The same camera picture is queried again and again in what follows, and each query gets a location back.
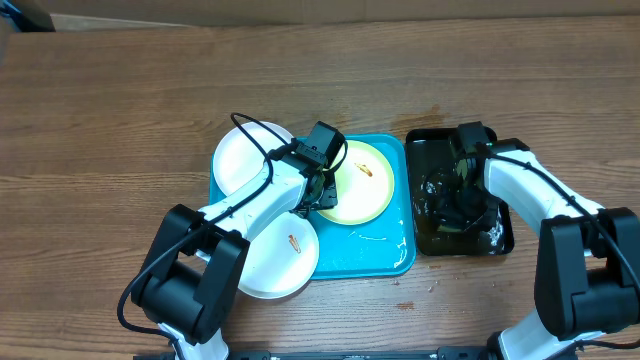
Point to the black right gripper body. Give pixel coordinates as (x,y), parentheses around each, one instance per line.
(473,192)

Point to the dark object top left corner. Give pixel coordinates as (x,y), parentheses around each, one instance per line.
(27,16)

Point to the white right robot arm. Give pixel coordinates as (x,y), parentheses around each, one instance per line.
(587,272)

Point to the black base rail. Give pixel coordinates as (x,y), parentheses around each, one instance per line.
(442,353)

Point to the yellow plate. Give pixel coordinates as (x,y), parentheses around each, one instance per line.
(364,184)

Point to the black water tray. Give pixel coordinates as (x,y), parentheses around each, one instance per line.
(430,168)

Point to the teal plastic tray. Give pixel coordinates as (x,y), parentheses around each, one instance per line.
(384,246)

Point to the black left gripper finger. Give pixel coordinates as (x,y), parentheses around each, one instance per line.
(329,197)
(305,208)

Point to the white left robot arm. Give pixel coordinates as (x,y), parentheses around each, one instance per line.
(190,275)

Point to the white plate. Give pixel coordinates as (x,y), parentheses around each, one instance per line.
(281,259)
(236,160)

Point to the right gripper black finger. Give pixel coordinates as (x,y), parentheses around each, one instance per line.
(482,215)
(446,212)

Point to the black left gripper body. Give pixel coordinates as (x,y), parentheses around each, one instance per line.
(331,176)

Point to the brown cardboard backboard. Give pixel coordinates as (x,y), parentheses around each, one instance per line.
(258,12)

